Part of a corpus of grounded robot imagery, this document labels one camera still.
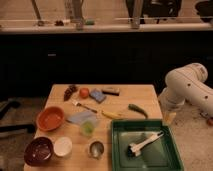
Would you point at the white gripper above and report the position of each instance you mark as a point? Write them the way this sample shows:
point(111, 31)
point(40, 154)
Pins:
point(169, 108)

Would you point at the dark purple grape bunch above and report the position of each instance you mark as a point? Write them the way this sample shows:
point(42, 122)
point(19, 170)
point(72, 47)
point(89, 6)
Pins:
point(69, 91)

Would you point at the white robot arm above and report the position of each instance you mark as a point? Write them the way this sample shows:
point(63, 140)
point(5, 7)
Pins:
point(186, 83)

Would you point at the metal cup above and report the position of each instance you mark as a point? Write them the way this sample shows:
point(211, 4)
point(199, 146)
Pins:
point(96, 149)

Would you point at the green plastic cup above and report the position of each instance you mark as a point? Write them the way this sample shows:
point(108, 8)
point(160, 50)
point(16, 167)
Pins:
point(87, 128)

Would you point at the green chili pepper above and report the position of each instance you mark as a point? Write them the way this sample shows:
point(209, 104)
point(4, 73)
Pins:
point(136, 108)

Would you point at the green plastic tray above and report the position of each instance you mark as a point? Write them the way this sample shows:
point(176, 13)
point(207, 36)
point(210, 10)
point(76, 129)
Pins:
point(160, 155)

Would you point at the white dish brush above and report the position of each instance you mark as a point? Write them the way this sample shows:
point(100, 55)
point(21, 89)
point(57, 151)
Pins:
point(134, 149)

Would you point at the yellow banana toy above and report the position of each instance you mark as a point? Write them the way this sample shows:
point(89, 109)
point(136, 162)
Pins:
point(111, 115)

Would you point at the blue sponge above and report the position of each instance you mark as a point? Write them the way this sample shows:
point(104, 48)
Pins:
point(97, 95)

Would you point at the clear plastic bag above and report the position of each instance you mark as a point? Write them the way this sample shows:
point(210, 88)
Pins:
point(81, 117)

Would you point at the silver fork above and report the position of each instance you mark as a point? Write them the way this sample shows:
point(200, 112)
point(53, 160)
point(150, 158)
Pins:
point(76, 103)

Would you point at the white small bowl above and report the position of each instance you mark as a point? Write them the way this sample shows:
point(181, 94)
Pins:
point(63, 146)

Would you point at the orange bowl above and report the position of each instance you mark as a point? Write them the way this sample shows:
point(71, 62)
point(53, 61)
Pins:
point(50, 118)

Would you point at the dark purple bowl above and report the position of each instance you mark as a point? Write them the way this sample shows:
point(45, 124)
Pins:
point(38, 152)

